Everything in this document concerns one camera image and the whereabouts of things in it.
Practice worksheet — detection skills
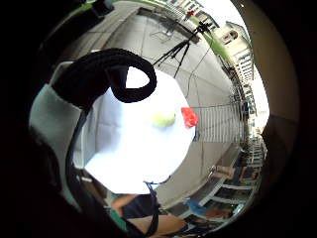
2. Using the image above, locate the green round fruit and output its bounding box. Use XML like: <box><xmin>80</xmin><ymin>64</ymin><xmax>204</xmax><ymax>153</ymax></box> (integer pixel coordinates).
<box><xmin>152</xmin><ymin>110</ymin><xmax>177</xmax><ymax>129</ymax></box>

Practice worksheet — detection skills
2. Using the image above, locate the small red packet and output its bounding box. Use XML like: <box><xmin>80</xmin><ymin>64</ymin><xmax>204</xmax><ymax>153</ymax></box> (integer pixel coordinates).
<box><xmin>180</xmin><ymin>106</ymin><xmax>200</xmax><ymax>130</ymax></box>

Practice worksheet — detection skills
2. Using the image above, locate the red device on stand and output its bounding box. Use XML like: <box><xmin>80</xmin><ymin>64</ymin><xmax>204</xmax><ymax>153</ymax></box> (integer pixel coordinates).
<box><xmin>183</xmin><ymin>9</ymin><xmax>196</xmax><ymax>22</ymax></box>

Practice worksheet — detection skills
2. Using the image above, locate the green hedge strip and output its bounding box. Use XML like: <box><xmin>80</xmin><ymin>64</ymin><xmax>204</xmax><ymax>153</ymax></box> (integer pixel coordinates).
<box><xmin>189</xmin><ymin>16</ymin><xmax>236</xmax><ymax>67</ymax></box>

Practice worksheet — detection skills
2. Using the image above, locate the grey metal railing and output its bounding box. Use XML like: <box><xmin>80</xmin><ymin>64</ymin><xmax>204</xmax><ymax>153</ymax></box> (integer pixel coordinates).
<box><xmin>192</xmin><ymin>101</ymin><xmax>250</xmax><ymax>144</ymax></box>

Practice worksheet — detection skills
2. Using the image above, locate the pale building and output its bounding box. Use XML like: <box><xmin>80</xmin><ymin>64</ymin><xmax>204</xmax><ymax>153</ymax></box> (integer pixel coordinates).
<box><xmin>216</xmin><ymin>20</ymin><xmax>262</xmax><ymax>110</ymax></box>

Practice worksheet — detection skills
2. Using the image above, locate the the person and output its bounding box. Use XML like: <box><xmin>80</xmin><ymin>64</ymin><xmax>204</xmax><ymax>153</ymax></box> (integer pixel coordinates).
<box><xmin>110</xmin><ymin>193</ymin><xmax>190</xmax><ymax>238</ymax></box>

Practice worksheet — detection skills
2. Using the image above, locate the blue bag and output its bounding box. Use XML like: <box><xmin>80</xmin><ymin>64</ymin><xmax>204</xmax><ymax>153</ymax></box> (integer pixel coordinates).
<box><xmin>182</xmin><ymin>197</ymin><xmax>210</xmax><ymax>216</ymax></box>

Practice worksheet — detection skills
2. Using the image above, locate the white metal bench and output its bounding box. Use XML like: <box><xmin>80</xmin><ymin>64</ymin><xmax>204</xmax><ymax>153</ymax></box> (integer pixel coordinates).
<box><xmin>179</xmin><ymin>145</ymin><xmax>266</xmax><ymax>229</ymax></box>

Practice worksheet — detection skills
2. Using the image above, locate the black camera tripod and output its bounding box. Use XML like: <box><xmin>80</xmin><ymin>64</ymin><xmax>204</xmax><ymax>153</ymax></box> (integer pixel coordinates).
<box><xmin>152</xmin><ymin>29</ymin><xmax>203</xmax><ymax>79</ymax></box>

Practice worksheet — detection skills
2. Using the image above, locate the thin black floor cable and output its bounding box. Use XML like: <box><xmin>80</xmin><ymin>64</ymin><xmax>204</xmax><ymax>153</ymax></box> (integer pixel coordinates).
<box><xmin>185</xmin><ymin>46</ymin><xmax>213</xmax><ymax>99</ymax></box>

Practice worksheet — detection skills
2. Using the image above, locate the thick black glove cable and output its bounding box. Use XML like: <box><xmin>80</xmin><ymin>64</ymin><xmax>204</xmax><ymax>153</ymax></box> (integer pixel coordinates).
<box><xmin>63</xmin><ymin>107</ymin><xmax>147</xmax><ymax>238</ymax></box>

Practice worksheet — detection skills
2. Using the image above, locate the black camera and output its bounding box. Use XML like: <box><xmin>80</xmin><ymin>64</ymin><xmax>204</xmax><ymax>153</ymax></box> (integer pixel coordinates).
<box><xmin>194</xmin><ymin>21</ymin><xmax>213</xmax><ymax>36</ymax></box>

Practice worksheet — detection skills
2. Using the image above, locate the dark blue strap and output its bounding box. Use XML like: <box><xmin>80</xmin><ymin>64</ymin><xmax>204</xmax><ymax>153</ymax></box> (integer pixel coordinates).
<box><xmin>143</xmin><ymin>179</ymin><xmax>161</xmax><ymax>238</ymax></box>

